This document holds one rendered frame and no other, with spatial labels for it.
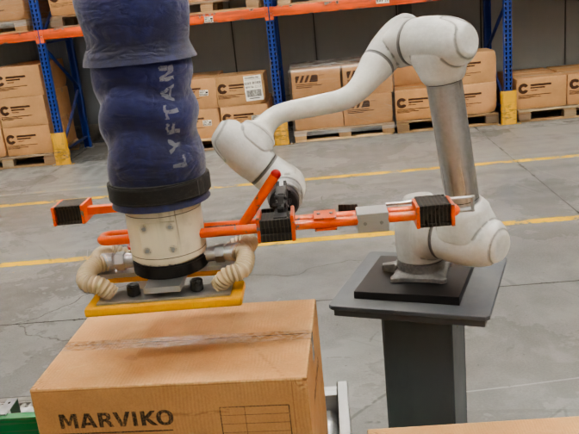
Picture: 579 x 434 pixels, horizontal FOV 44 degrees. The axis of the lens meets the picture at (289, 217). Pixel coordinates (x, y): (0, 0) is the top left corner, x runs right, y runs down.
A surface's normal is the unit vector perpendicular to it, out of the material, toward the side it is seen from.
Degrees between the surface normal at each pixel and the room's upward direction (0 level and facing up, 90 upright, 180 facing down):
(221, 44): 90
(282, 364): 0
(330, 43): 90
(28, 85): 91
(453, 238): 96
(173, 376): 0
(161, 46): 77
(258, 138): 64
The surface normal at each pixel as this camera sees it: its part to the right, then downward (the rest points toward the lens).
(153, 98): 0.39, -0.10
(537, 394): -0.10, -0.95
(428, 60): -0.62, 0.53
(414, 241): -0.72, 0.28
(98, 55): -0.51, -0.06
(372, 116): -0.03, 0.29
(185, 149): 0.71, -0.14
